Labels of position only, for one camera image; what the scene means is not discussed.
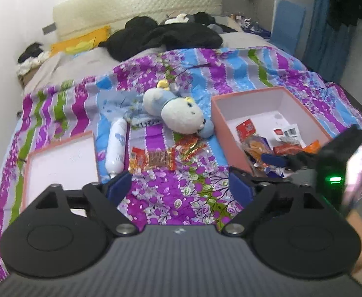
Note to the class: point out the heap of dark white clothes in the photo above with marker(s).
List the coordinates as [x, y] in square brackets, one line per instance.
[32, 57]

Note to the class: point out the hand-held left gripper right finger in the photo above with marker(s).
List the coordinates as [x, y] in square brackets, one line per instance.
[239, 186]

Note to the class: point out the white bottle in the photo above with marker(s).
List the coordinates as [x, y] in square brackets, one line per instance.
[116, 145]

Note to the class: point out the red clear-window snack bag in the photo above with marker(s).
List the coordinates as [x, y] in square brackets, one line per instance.
[140, 161]

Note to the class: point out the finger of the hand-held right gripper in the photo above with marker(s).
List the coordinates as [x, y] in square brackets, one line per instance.
[273, 160]

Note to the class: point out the patterned cloth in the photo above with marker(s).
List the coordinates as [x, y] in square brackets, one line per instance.
[250, 24]

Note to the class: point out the blue board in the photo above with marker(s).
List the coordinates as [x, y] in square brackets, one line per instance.
[287, 27]

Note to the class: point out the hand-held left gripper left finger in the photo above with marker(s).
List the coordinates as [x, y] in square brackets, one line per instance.
[119, 186]

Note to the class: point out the cream quilted headboard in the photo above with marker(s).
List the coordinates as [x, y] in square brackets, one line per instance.
[137, 3]

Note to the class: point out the black white garment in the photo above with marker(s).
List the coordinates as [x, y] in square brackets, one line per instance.
[179, 18]

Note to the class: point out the yellow pillow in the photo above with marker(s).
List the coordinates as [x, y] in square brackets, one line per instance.
[82, 41]

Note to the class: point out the red foil crinkled wrapper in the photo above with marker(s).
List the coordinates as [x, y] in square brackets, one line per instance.
[188, 145]

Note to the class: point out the grey blue plush toy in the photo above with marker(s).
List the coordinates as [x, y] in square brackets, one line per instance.
[181, 111]

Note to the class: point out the pink box lid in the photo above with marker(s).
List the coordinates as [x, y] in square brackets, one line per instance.
[60, 167]

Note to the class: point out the clear plastic bag blue print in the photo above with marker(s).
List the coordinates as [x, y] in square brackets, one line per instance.
[119, 106]

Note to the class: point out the person's right hand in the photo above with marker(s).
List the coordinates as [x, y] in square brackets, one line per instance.
[355, 176]

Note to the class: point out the grey wall socket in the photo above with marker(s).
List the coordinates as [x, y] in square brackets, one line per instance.
[49, 28]

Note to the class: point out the pile of snack packets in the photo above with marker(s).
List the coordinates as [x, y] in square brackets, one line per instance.
[292, 150]

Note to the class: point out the purple floral blanket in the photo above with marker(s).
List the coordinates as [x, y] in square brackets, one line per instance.
[184, 188]

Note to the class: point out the blue curtain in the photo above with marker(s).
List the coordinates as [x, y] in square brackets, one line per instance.
[326, 43]

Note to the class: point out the clear bag brown snack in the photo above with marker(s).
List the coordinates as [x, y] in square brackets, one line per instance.
[255, 144]

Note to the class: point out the white labelled snack bag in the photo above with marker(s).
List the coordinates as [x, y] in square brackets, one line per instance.
[287, 133]

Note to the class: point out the black clothing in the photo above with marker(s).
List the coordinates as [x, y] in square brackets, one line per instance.
[168, 37]

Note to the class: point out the pink cardboard box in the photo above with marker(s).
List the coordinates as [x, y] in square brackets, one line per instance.
[261, 105]

